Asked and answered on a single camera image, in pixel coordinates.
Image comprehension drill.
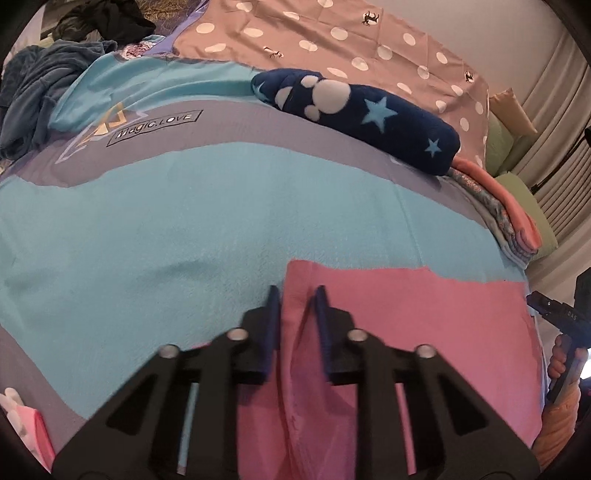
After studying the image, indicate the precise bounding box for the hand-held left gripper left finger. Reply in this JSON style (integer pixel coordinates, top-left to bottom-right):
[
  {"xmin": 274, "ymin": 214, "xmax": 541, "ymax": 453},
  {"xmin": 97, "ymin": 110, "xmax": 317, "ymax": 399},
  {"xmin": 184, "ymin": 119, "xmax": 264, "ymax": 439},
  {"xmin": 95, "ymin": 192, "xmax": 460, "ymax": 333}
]
[{"xmin": 51, "ymin": 285, "xmax": 281, "ymax": 480}]

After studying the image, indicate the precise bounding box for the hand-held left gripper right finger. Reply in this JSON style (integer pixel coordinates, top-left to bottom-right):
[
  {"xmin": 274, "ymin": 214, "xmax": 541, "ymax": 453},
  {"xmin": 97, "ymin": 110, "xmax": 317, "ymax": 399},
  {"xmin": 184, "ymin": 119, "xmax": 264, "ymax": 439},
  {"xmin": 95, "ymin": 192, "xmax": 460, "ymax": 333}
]
[{"xmin": 315, "ymin": 285, "xmax": 541, "ymax": 480}]

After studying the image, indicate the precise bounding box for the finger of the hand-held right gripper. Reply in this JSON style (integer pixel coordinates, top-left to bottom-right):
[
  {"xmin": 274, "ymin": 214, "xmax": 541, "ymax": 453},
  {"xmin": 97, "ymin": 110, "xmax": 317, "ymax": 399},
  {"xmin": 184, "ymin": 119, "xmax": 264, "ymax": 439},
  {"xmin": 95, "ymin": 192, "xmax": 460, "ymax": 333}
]
[{"xmin": 526, "ymin": 292, "xmax": 559, "ymax": 319}]

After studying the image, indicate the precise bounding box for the pink long-sleeve shirt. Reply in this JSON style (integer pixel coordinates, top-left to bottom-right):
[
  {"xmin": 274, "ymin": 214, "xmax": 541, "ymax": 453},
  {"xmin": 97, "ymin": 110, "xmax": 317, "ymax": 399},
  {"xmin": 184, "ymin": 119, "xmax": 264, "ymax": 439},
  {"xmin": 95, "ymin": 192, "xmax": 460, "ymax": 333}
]
[{"xmin": 178, "ymin": 259, "xmax": 544, "ymax": 480}]

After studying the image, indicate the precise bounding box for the stack of folded patterned clothes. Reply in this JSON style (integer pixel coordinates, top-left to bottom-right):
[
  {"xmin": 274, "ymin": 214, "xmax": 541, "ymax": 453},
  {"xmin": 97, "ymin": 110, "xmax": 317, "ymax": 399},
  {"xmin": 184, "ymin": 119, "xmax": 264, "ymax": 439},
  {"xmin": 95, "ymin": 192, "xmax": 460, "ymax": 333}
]
[{"xmin": 445, "ymin": 167, "xmax": 532, "ymax": 269}]

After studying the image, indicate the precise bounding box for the pile of black clothes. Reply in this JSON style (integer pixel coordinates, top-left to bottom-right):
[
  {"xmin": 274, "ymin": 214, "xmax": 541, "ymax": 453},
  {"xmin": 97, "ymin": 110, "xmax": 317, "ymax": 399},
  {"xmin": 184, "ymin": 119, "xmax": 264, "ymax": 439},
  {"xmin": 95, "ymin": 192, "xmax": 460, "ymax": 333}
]
[{"xmin": 53, "ymin": 0, "xmax": 158, "ymax": 40}]

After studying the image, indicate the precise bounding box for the person's right hand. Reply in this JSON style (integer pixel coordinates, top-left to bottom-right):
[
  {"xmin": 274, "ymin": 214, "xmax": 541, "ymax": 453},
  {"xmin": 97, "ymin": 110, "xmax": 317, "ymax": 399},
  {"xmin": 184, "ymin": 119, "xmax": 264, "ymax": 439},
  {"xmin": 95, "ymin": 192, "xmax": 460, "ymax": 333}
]
[{"xmin": 547, "ymin": 333, "xmax": 568, "ymax": 378}]

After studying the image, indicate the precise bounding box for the green pillow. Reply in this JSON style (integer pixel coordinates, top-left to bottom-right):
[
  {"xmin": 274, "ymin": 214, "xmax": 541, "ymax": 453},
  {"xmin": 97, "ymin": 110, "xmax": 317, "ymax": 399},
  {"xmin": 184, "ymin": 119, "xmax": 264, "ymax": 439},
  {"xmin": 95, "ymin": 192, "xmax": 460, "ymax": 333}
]
[
  {"xmin": 499, "ymin": 172, "xmax": 559, "ymax": 259},
  {"xmin": 485, "ymin": 113, "xmax": 532, "ymax": 178}
]

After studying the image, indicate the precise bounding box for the coral folded garment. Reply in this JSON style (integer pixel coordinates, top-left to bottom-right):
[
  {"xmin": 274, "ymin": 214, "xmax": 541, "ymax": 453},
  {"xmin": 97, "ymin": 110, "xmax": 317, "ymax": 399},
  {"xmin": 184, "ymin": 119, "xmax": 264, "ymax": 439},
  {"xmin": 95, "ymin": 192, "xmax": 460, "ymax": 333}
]
[{"xmin": 451, "ymin": 156, "xmax": 543, "ymax": 250}]

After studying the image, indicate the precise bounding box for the black floor lamp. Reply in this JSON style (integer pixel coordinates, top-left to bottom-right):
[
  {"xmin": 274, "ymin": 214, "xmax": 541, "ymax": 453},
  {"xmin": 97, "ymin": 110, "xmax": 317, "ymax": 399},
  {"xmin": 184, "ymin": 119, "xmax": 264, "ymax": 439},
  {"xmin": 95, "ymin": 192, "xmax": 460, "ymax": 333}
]
[{"xmin": 531, "ymin": 129, "xmax": 591, "ymax": 192}]

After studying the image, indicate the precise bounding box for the tan pillow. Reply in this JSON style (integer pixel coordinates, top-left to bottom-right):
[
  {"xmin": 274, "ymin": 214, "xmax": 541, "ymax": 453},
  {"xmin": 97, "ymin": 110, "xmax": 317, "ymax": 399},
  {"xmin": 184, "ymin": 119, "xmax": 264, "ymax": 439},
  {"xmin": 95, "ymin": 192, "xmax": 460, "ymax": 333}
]
[{"xmin": 488, "ymin": 87, "xmax": 539, "ymax": 137}]

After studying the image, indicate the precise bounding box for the beige pleated curtain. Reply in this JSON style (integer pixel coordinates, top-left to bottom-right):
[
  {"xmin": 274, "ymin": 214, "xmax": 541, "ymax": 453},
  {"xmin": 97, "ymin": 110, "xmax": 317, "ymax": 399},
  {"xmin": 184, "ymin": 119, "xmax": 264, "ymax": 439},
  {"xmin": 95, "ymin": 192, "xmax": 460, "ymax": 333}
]
[{"xmin": 522, "ymin": 28, "xmax": 591, "ymax": 296}]

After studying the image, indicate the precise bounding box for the navy star print blanket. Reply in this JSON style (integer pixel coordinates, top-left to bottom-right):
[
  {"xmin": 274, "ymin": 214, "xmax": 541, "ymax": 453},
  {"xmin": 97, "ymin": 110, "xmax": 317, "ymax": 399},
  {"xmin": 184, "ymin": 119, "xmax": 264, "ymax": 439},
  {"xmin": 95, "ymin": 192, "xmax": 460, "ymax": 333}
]
[{"xmin": 250, "ymin": 68, "xmax": 461, "ymax": 177}]

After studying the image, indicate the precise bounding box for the white and pink small garment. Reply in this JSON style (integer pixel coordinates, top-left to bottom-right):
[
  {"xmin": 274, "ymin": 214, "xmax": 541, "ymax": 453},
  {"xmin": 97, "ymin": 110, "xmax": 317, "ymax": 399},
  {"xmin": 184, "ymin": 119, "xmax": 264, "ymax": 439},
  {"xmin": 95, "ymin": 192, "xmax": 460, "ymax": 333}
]
[{"xmin": 0, "ymin": 388, "xmax": 55, "ymax": 472}]

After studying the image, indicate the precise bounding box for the pink polka dot blanket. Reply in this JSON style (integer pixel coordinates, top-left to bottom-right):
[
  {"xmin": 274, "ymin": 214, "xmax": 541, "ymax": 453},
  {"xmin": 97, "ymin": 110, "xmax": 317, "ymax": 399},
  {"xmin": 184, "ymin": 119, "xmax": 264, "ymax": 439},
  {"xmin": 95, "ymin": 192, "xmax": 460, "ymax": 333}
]
[{"xmin": 173, "ymin": 0, "xmax": 490, "ymax": 172}]

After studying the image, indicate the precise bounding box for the dark teal fleece blanket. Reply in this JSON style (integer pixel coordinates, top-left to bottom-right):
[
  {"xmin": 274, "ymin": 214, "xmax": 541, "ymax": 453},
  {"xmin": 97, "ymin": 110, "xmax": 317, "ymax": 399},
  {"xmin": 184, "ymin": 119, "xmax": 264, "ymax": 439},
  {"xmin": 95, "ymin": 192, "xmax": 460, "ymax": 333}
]
[{"xmin": 0, "ymin": 39, "xmax": 118, "ymax": 160}]

